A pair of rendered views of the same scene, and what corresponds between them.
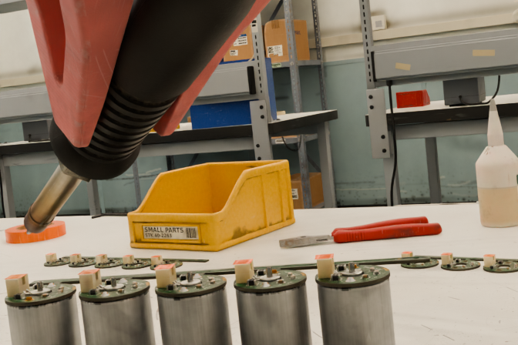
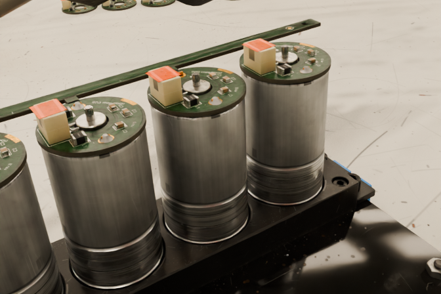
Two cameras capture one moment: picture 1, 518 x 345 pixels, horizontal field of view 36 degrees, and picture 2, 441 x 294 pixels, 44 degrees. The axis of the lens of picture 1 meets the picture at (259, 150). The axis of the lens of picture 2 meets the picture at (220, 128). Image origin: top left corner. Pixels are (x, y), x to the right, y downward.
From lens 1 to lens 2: 0.19 m
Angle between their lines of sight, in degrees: 47
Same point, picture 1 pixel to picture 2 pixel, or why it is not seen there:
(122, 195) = not seen: outside the picture
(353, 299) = (314, 92)
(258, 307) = (213, 132)
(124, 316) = (16, 205)
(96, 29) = not seen: outside the picture
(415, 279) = (94, 25)
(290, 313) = (243, 126)
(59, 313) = not seen: outside the picture
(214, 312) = (146, 153)
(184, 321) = (118, 181)
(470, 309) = (180, 47)
